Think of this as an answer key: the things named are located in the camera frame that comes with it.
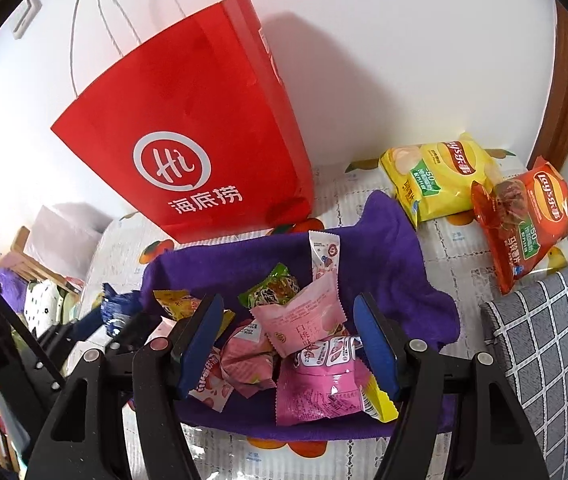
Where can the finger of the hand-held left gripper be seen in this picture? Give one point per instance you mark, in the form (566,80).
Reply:
(136,332)
(78,325)

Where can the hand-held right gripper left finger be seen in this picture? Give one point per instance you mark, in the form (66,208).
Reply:
(201,345)

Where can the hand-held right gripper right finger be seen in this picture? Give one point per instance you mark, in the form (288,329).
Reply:
(374,345)

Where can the small pale pink snack packet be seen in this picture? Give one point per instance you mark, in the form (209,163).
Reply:
(164,329)

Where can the blue snack packet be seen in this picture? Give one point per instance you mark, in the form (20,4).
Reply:
(113,310)

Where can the white strawberry print snack packet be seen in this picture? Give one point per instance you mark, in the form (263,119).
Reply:
(208,390)

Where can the yellow triangular snack packet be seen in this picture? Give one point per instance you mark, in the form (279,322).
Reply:
(178,305)

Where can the small yellow snack packet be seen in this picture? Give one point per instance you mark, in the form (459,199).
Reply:
(381,400)

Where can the hot pink snack packet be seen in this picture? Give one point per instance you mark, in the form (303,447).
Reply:
(319,390)

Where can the pale pink pillow snack packet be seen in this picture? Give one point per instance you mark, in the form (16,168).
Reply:
(299,320)

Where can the green triangular snack packet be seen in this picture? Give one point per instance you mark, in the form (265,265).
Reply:
(269,287)

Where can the narrow white pink snack packet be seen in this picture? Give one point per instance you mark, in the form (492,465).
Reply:
(321,255)

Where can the white spotted plush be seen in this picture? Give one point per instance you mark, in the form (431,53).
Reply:
(46,302)

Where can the purple fluffy cloth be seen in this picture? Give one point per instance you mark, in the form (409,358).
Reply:
(11,287)

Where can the white plastic shopping bag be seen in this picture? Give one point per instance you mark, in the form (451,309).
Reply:
(63,235)

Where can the fruit print tablecloth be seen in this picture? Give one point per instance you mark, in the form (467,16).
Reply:
(454,242)

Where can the grey checked cloth pink star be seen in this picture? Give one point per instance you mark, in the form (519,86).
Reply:
(544,340)

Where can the yellow chip bag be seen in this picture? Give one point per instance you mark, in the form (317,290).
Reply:
(439,185)

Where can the orange chip bag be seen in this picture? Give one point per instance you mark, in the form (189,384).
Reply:
(529,220)

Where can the red paper bag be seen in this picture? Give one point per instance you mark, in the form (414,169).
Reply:
(188,110)

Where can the wooden furniture frame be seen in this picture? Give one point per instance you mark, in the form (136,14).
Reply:
(19,245)

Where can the white light switch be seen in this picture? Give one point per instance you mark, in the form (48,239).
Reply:
(27,15)

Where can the brown wooden door frame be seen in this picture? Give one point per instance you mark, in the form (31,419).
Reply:
(564,85)

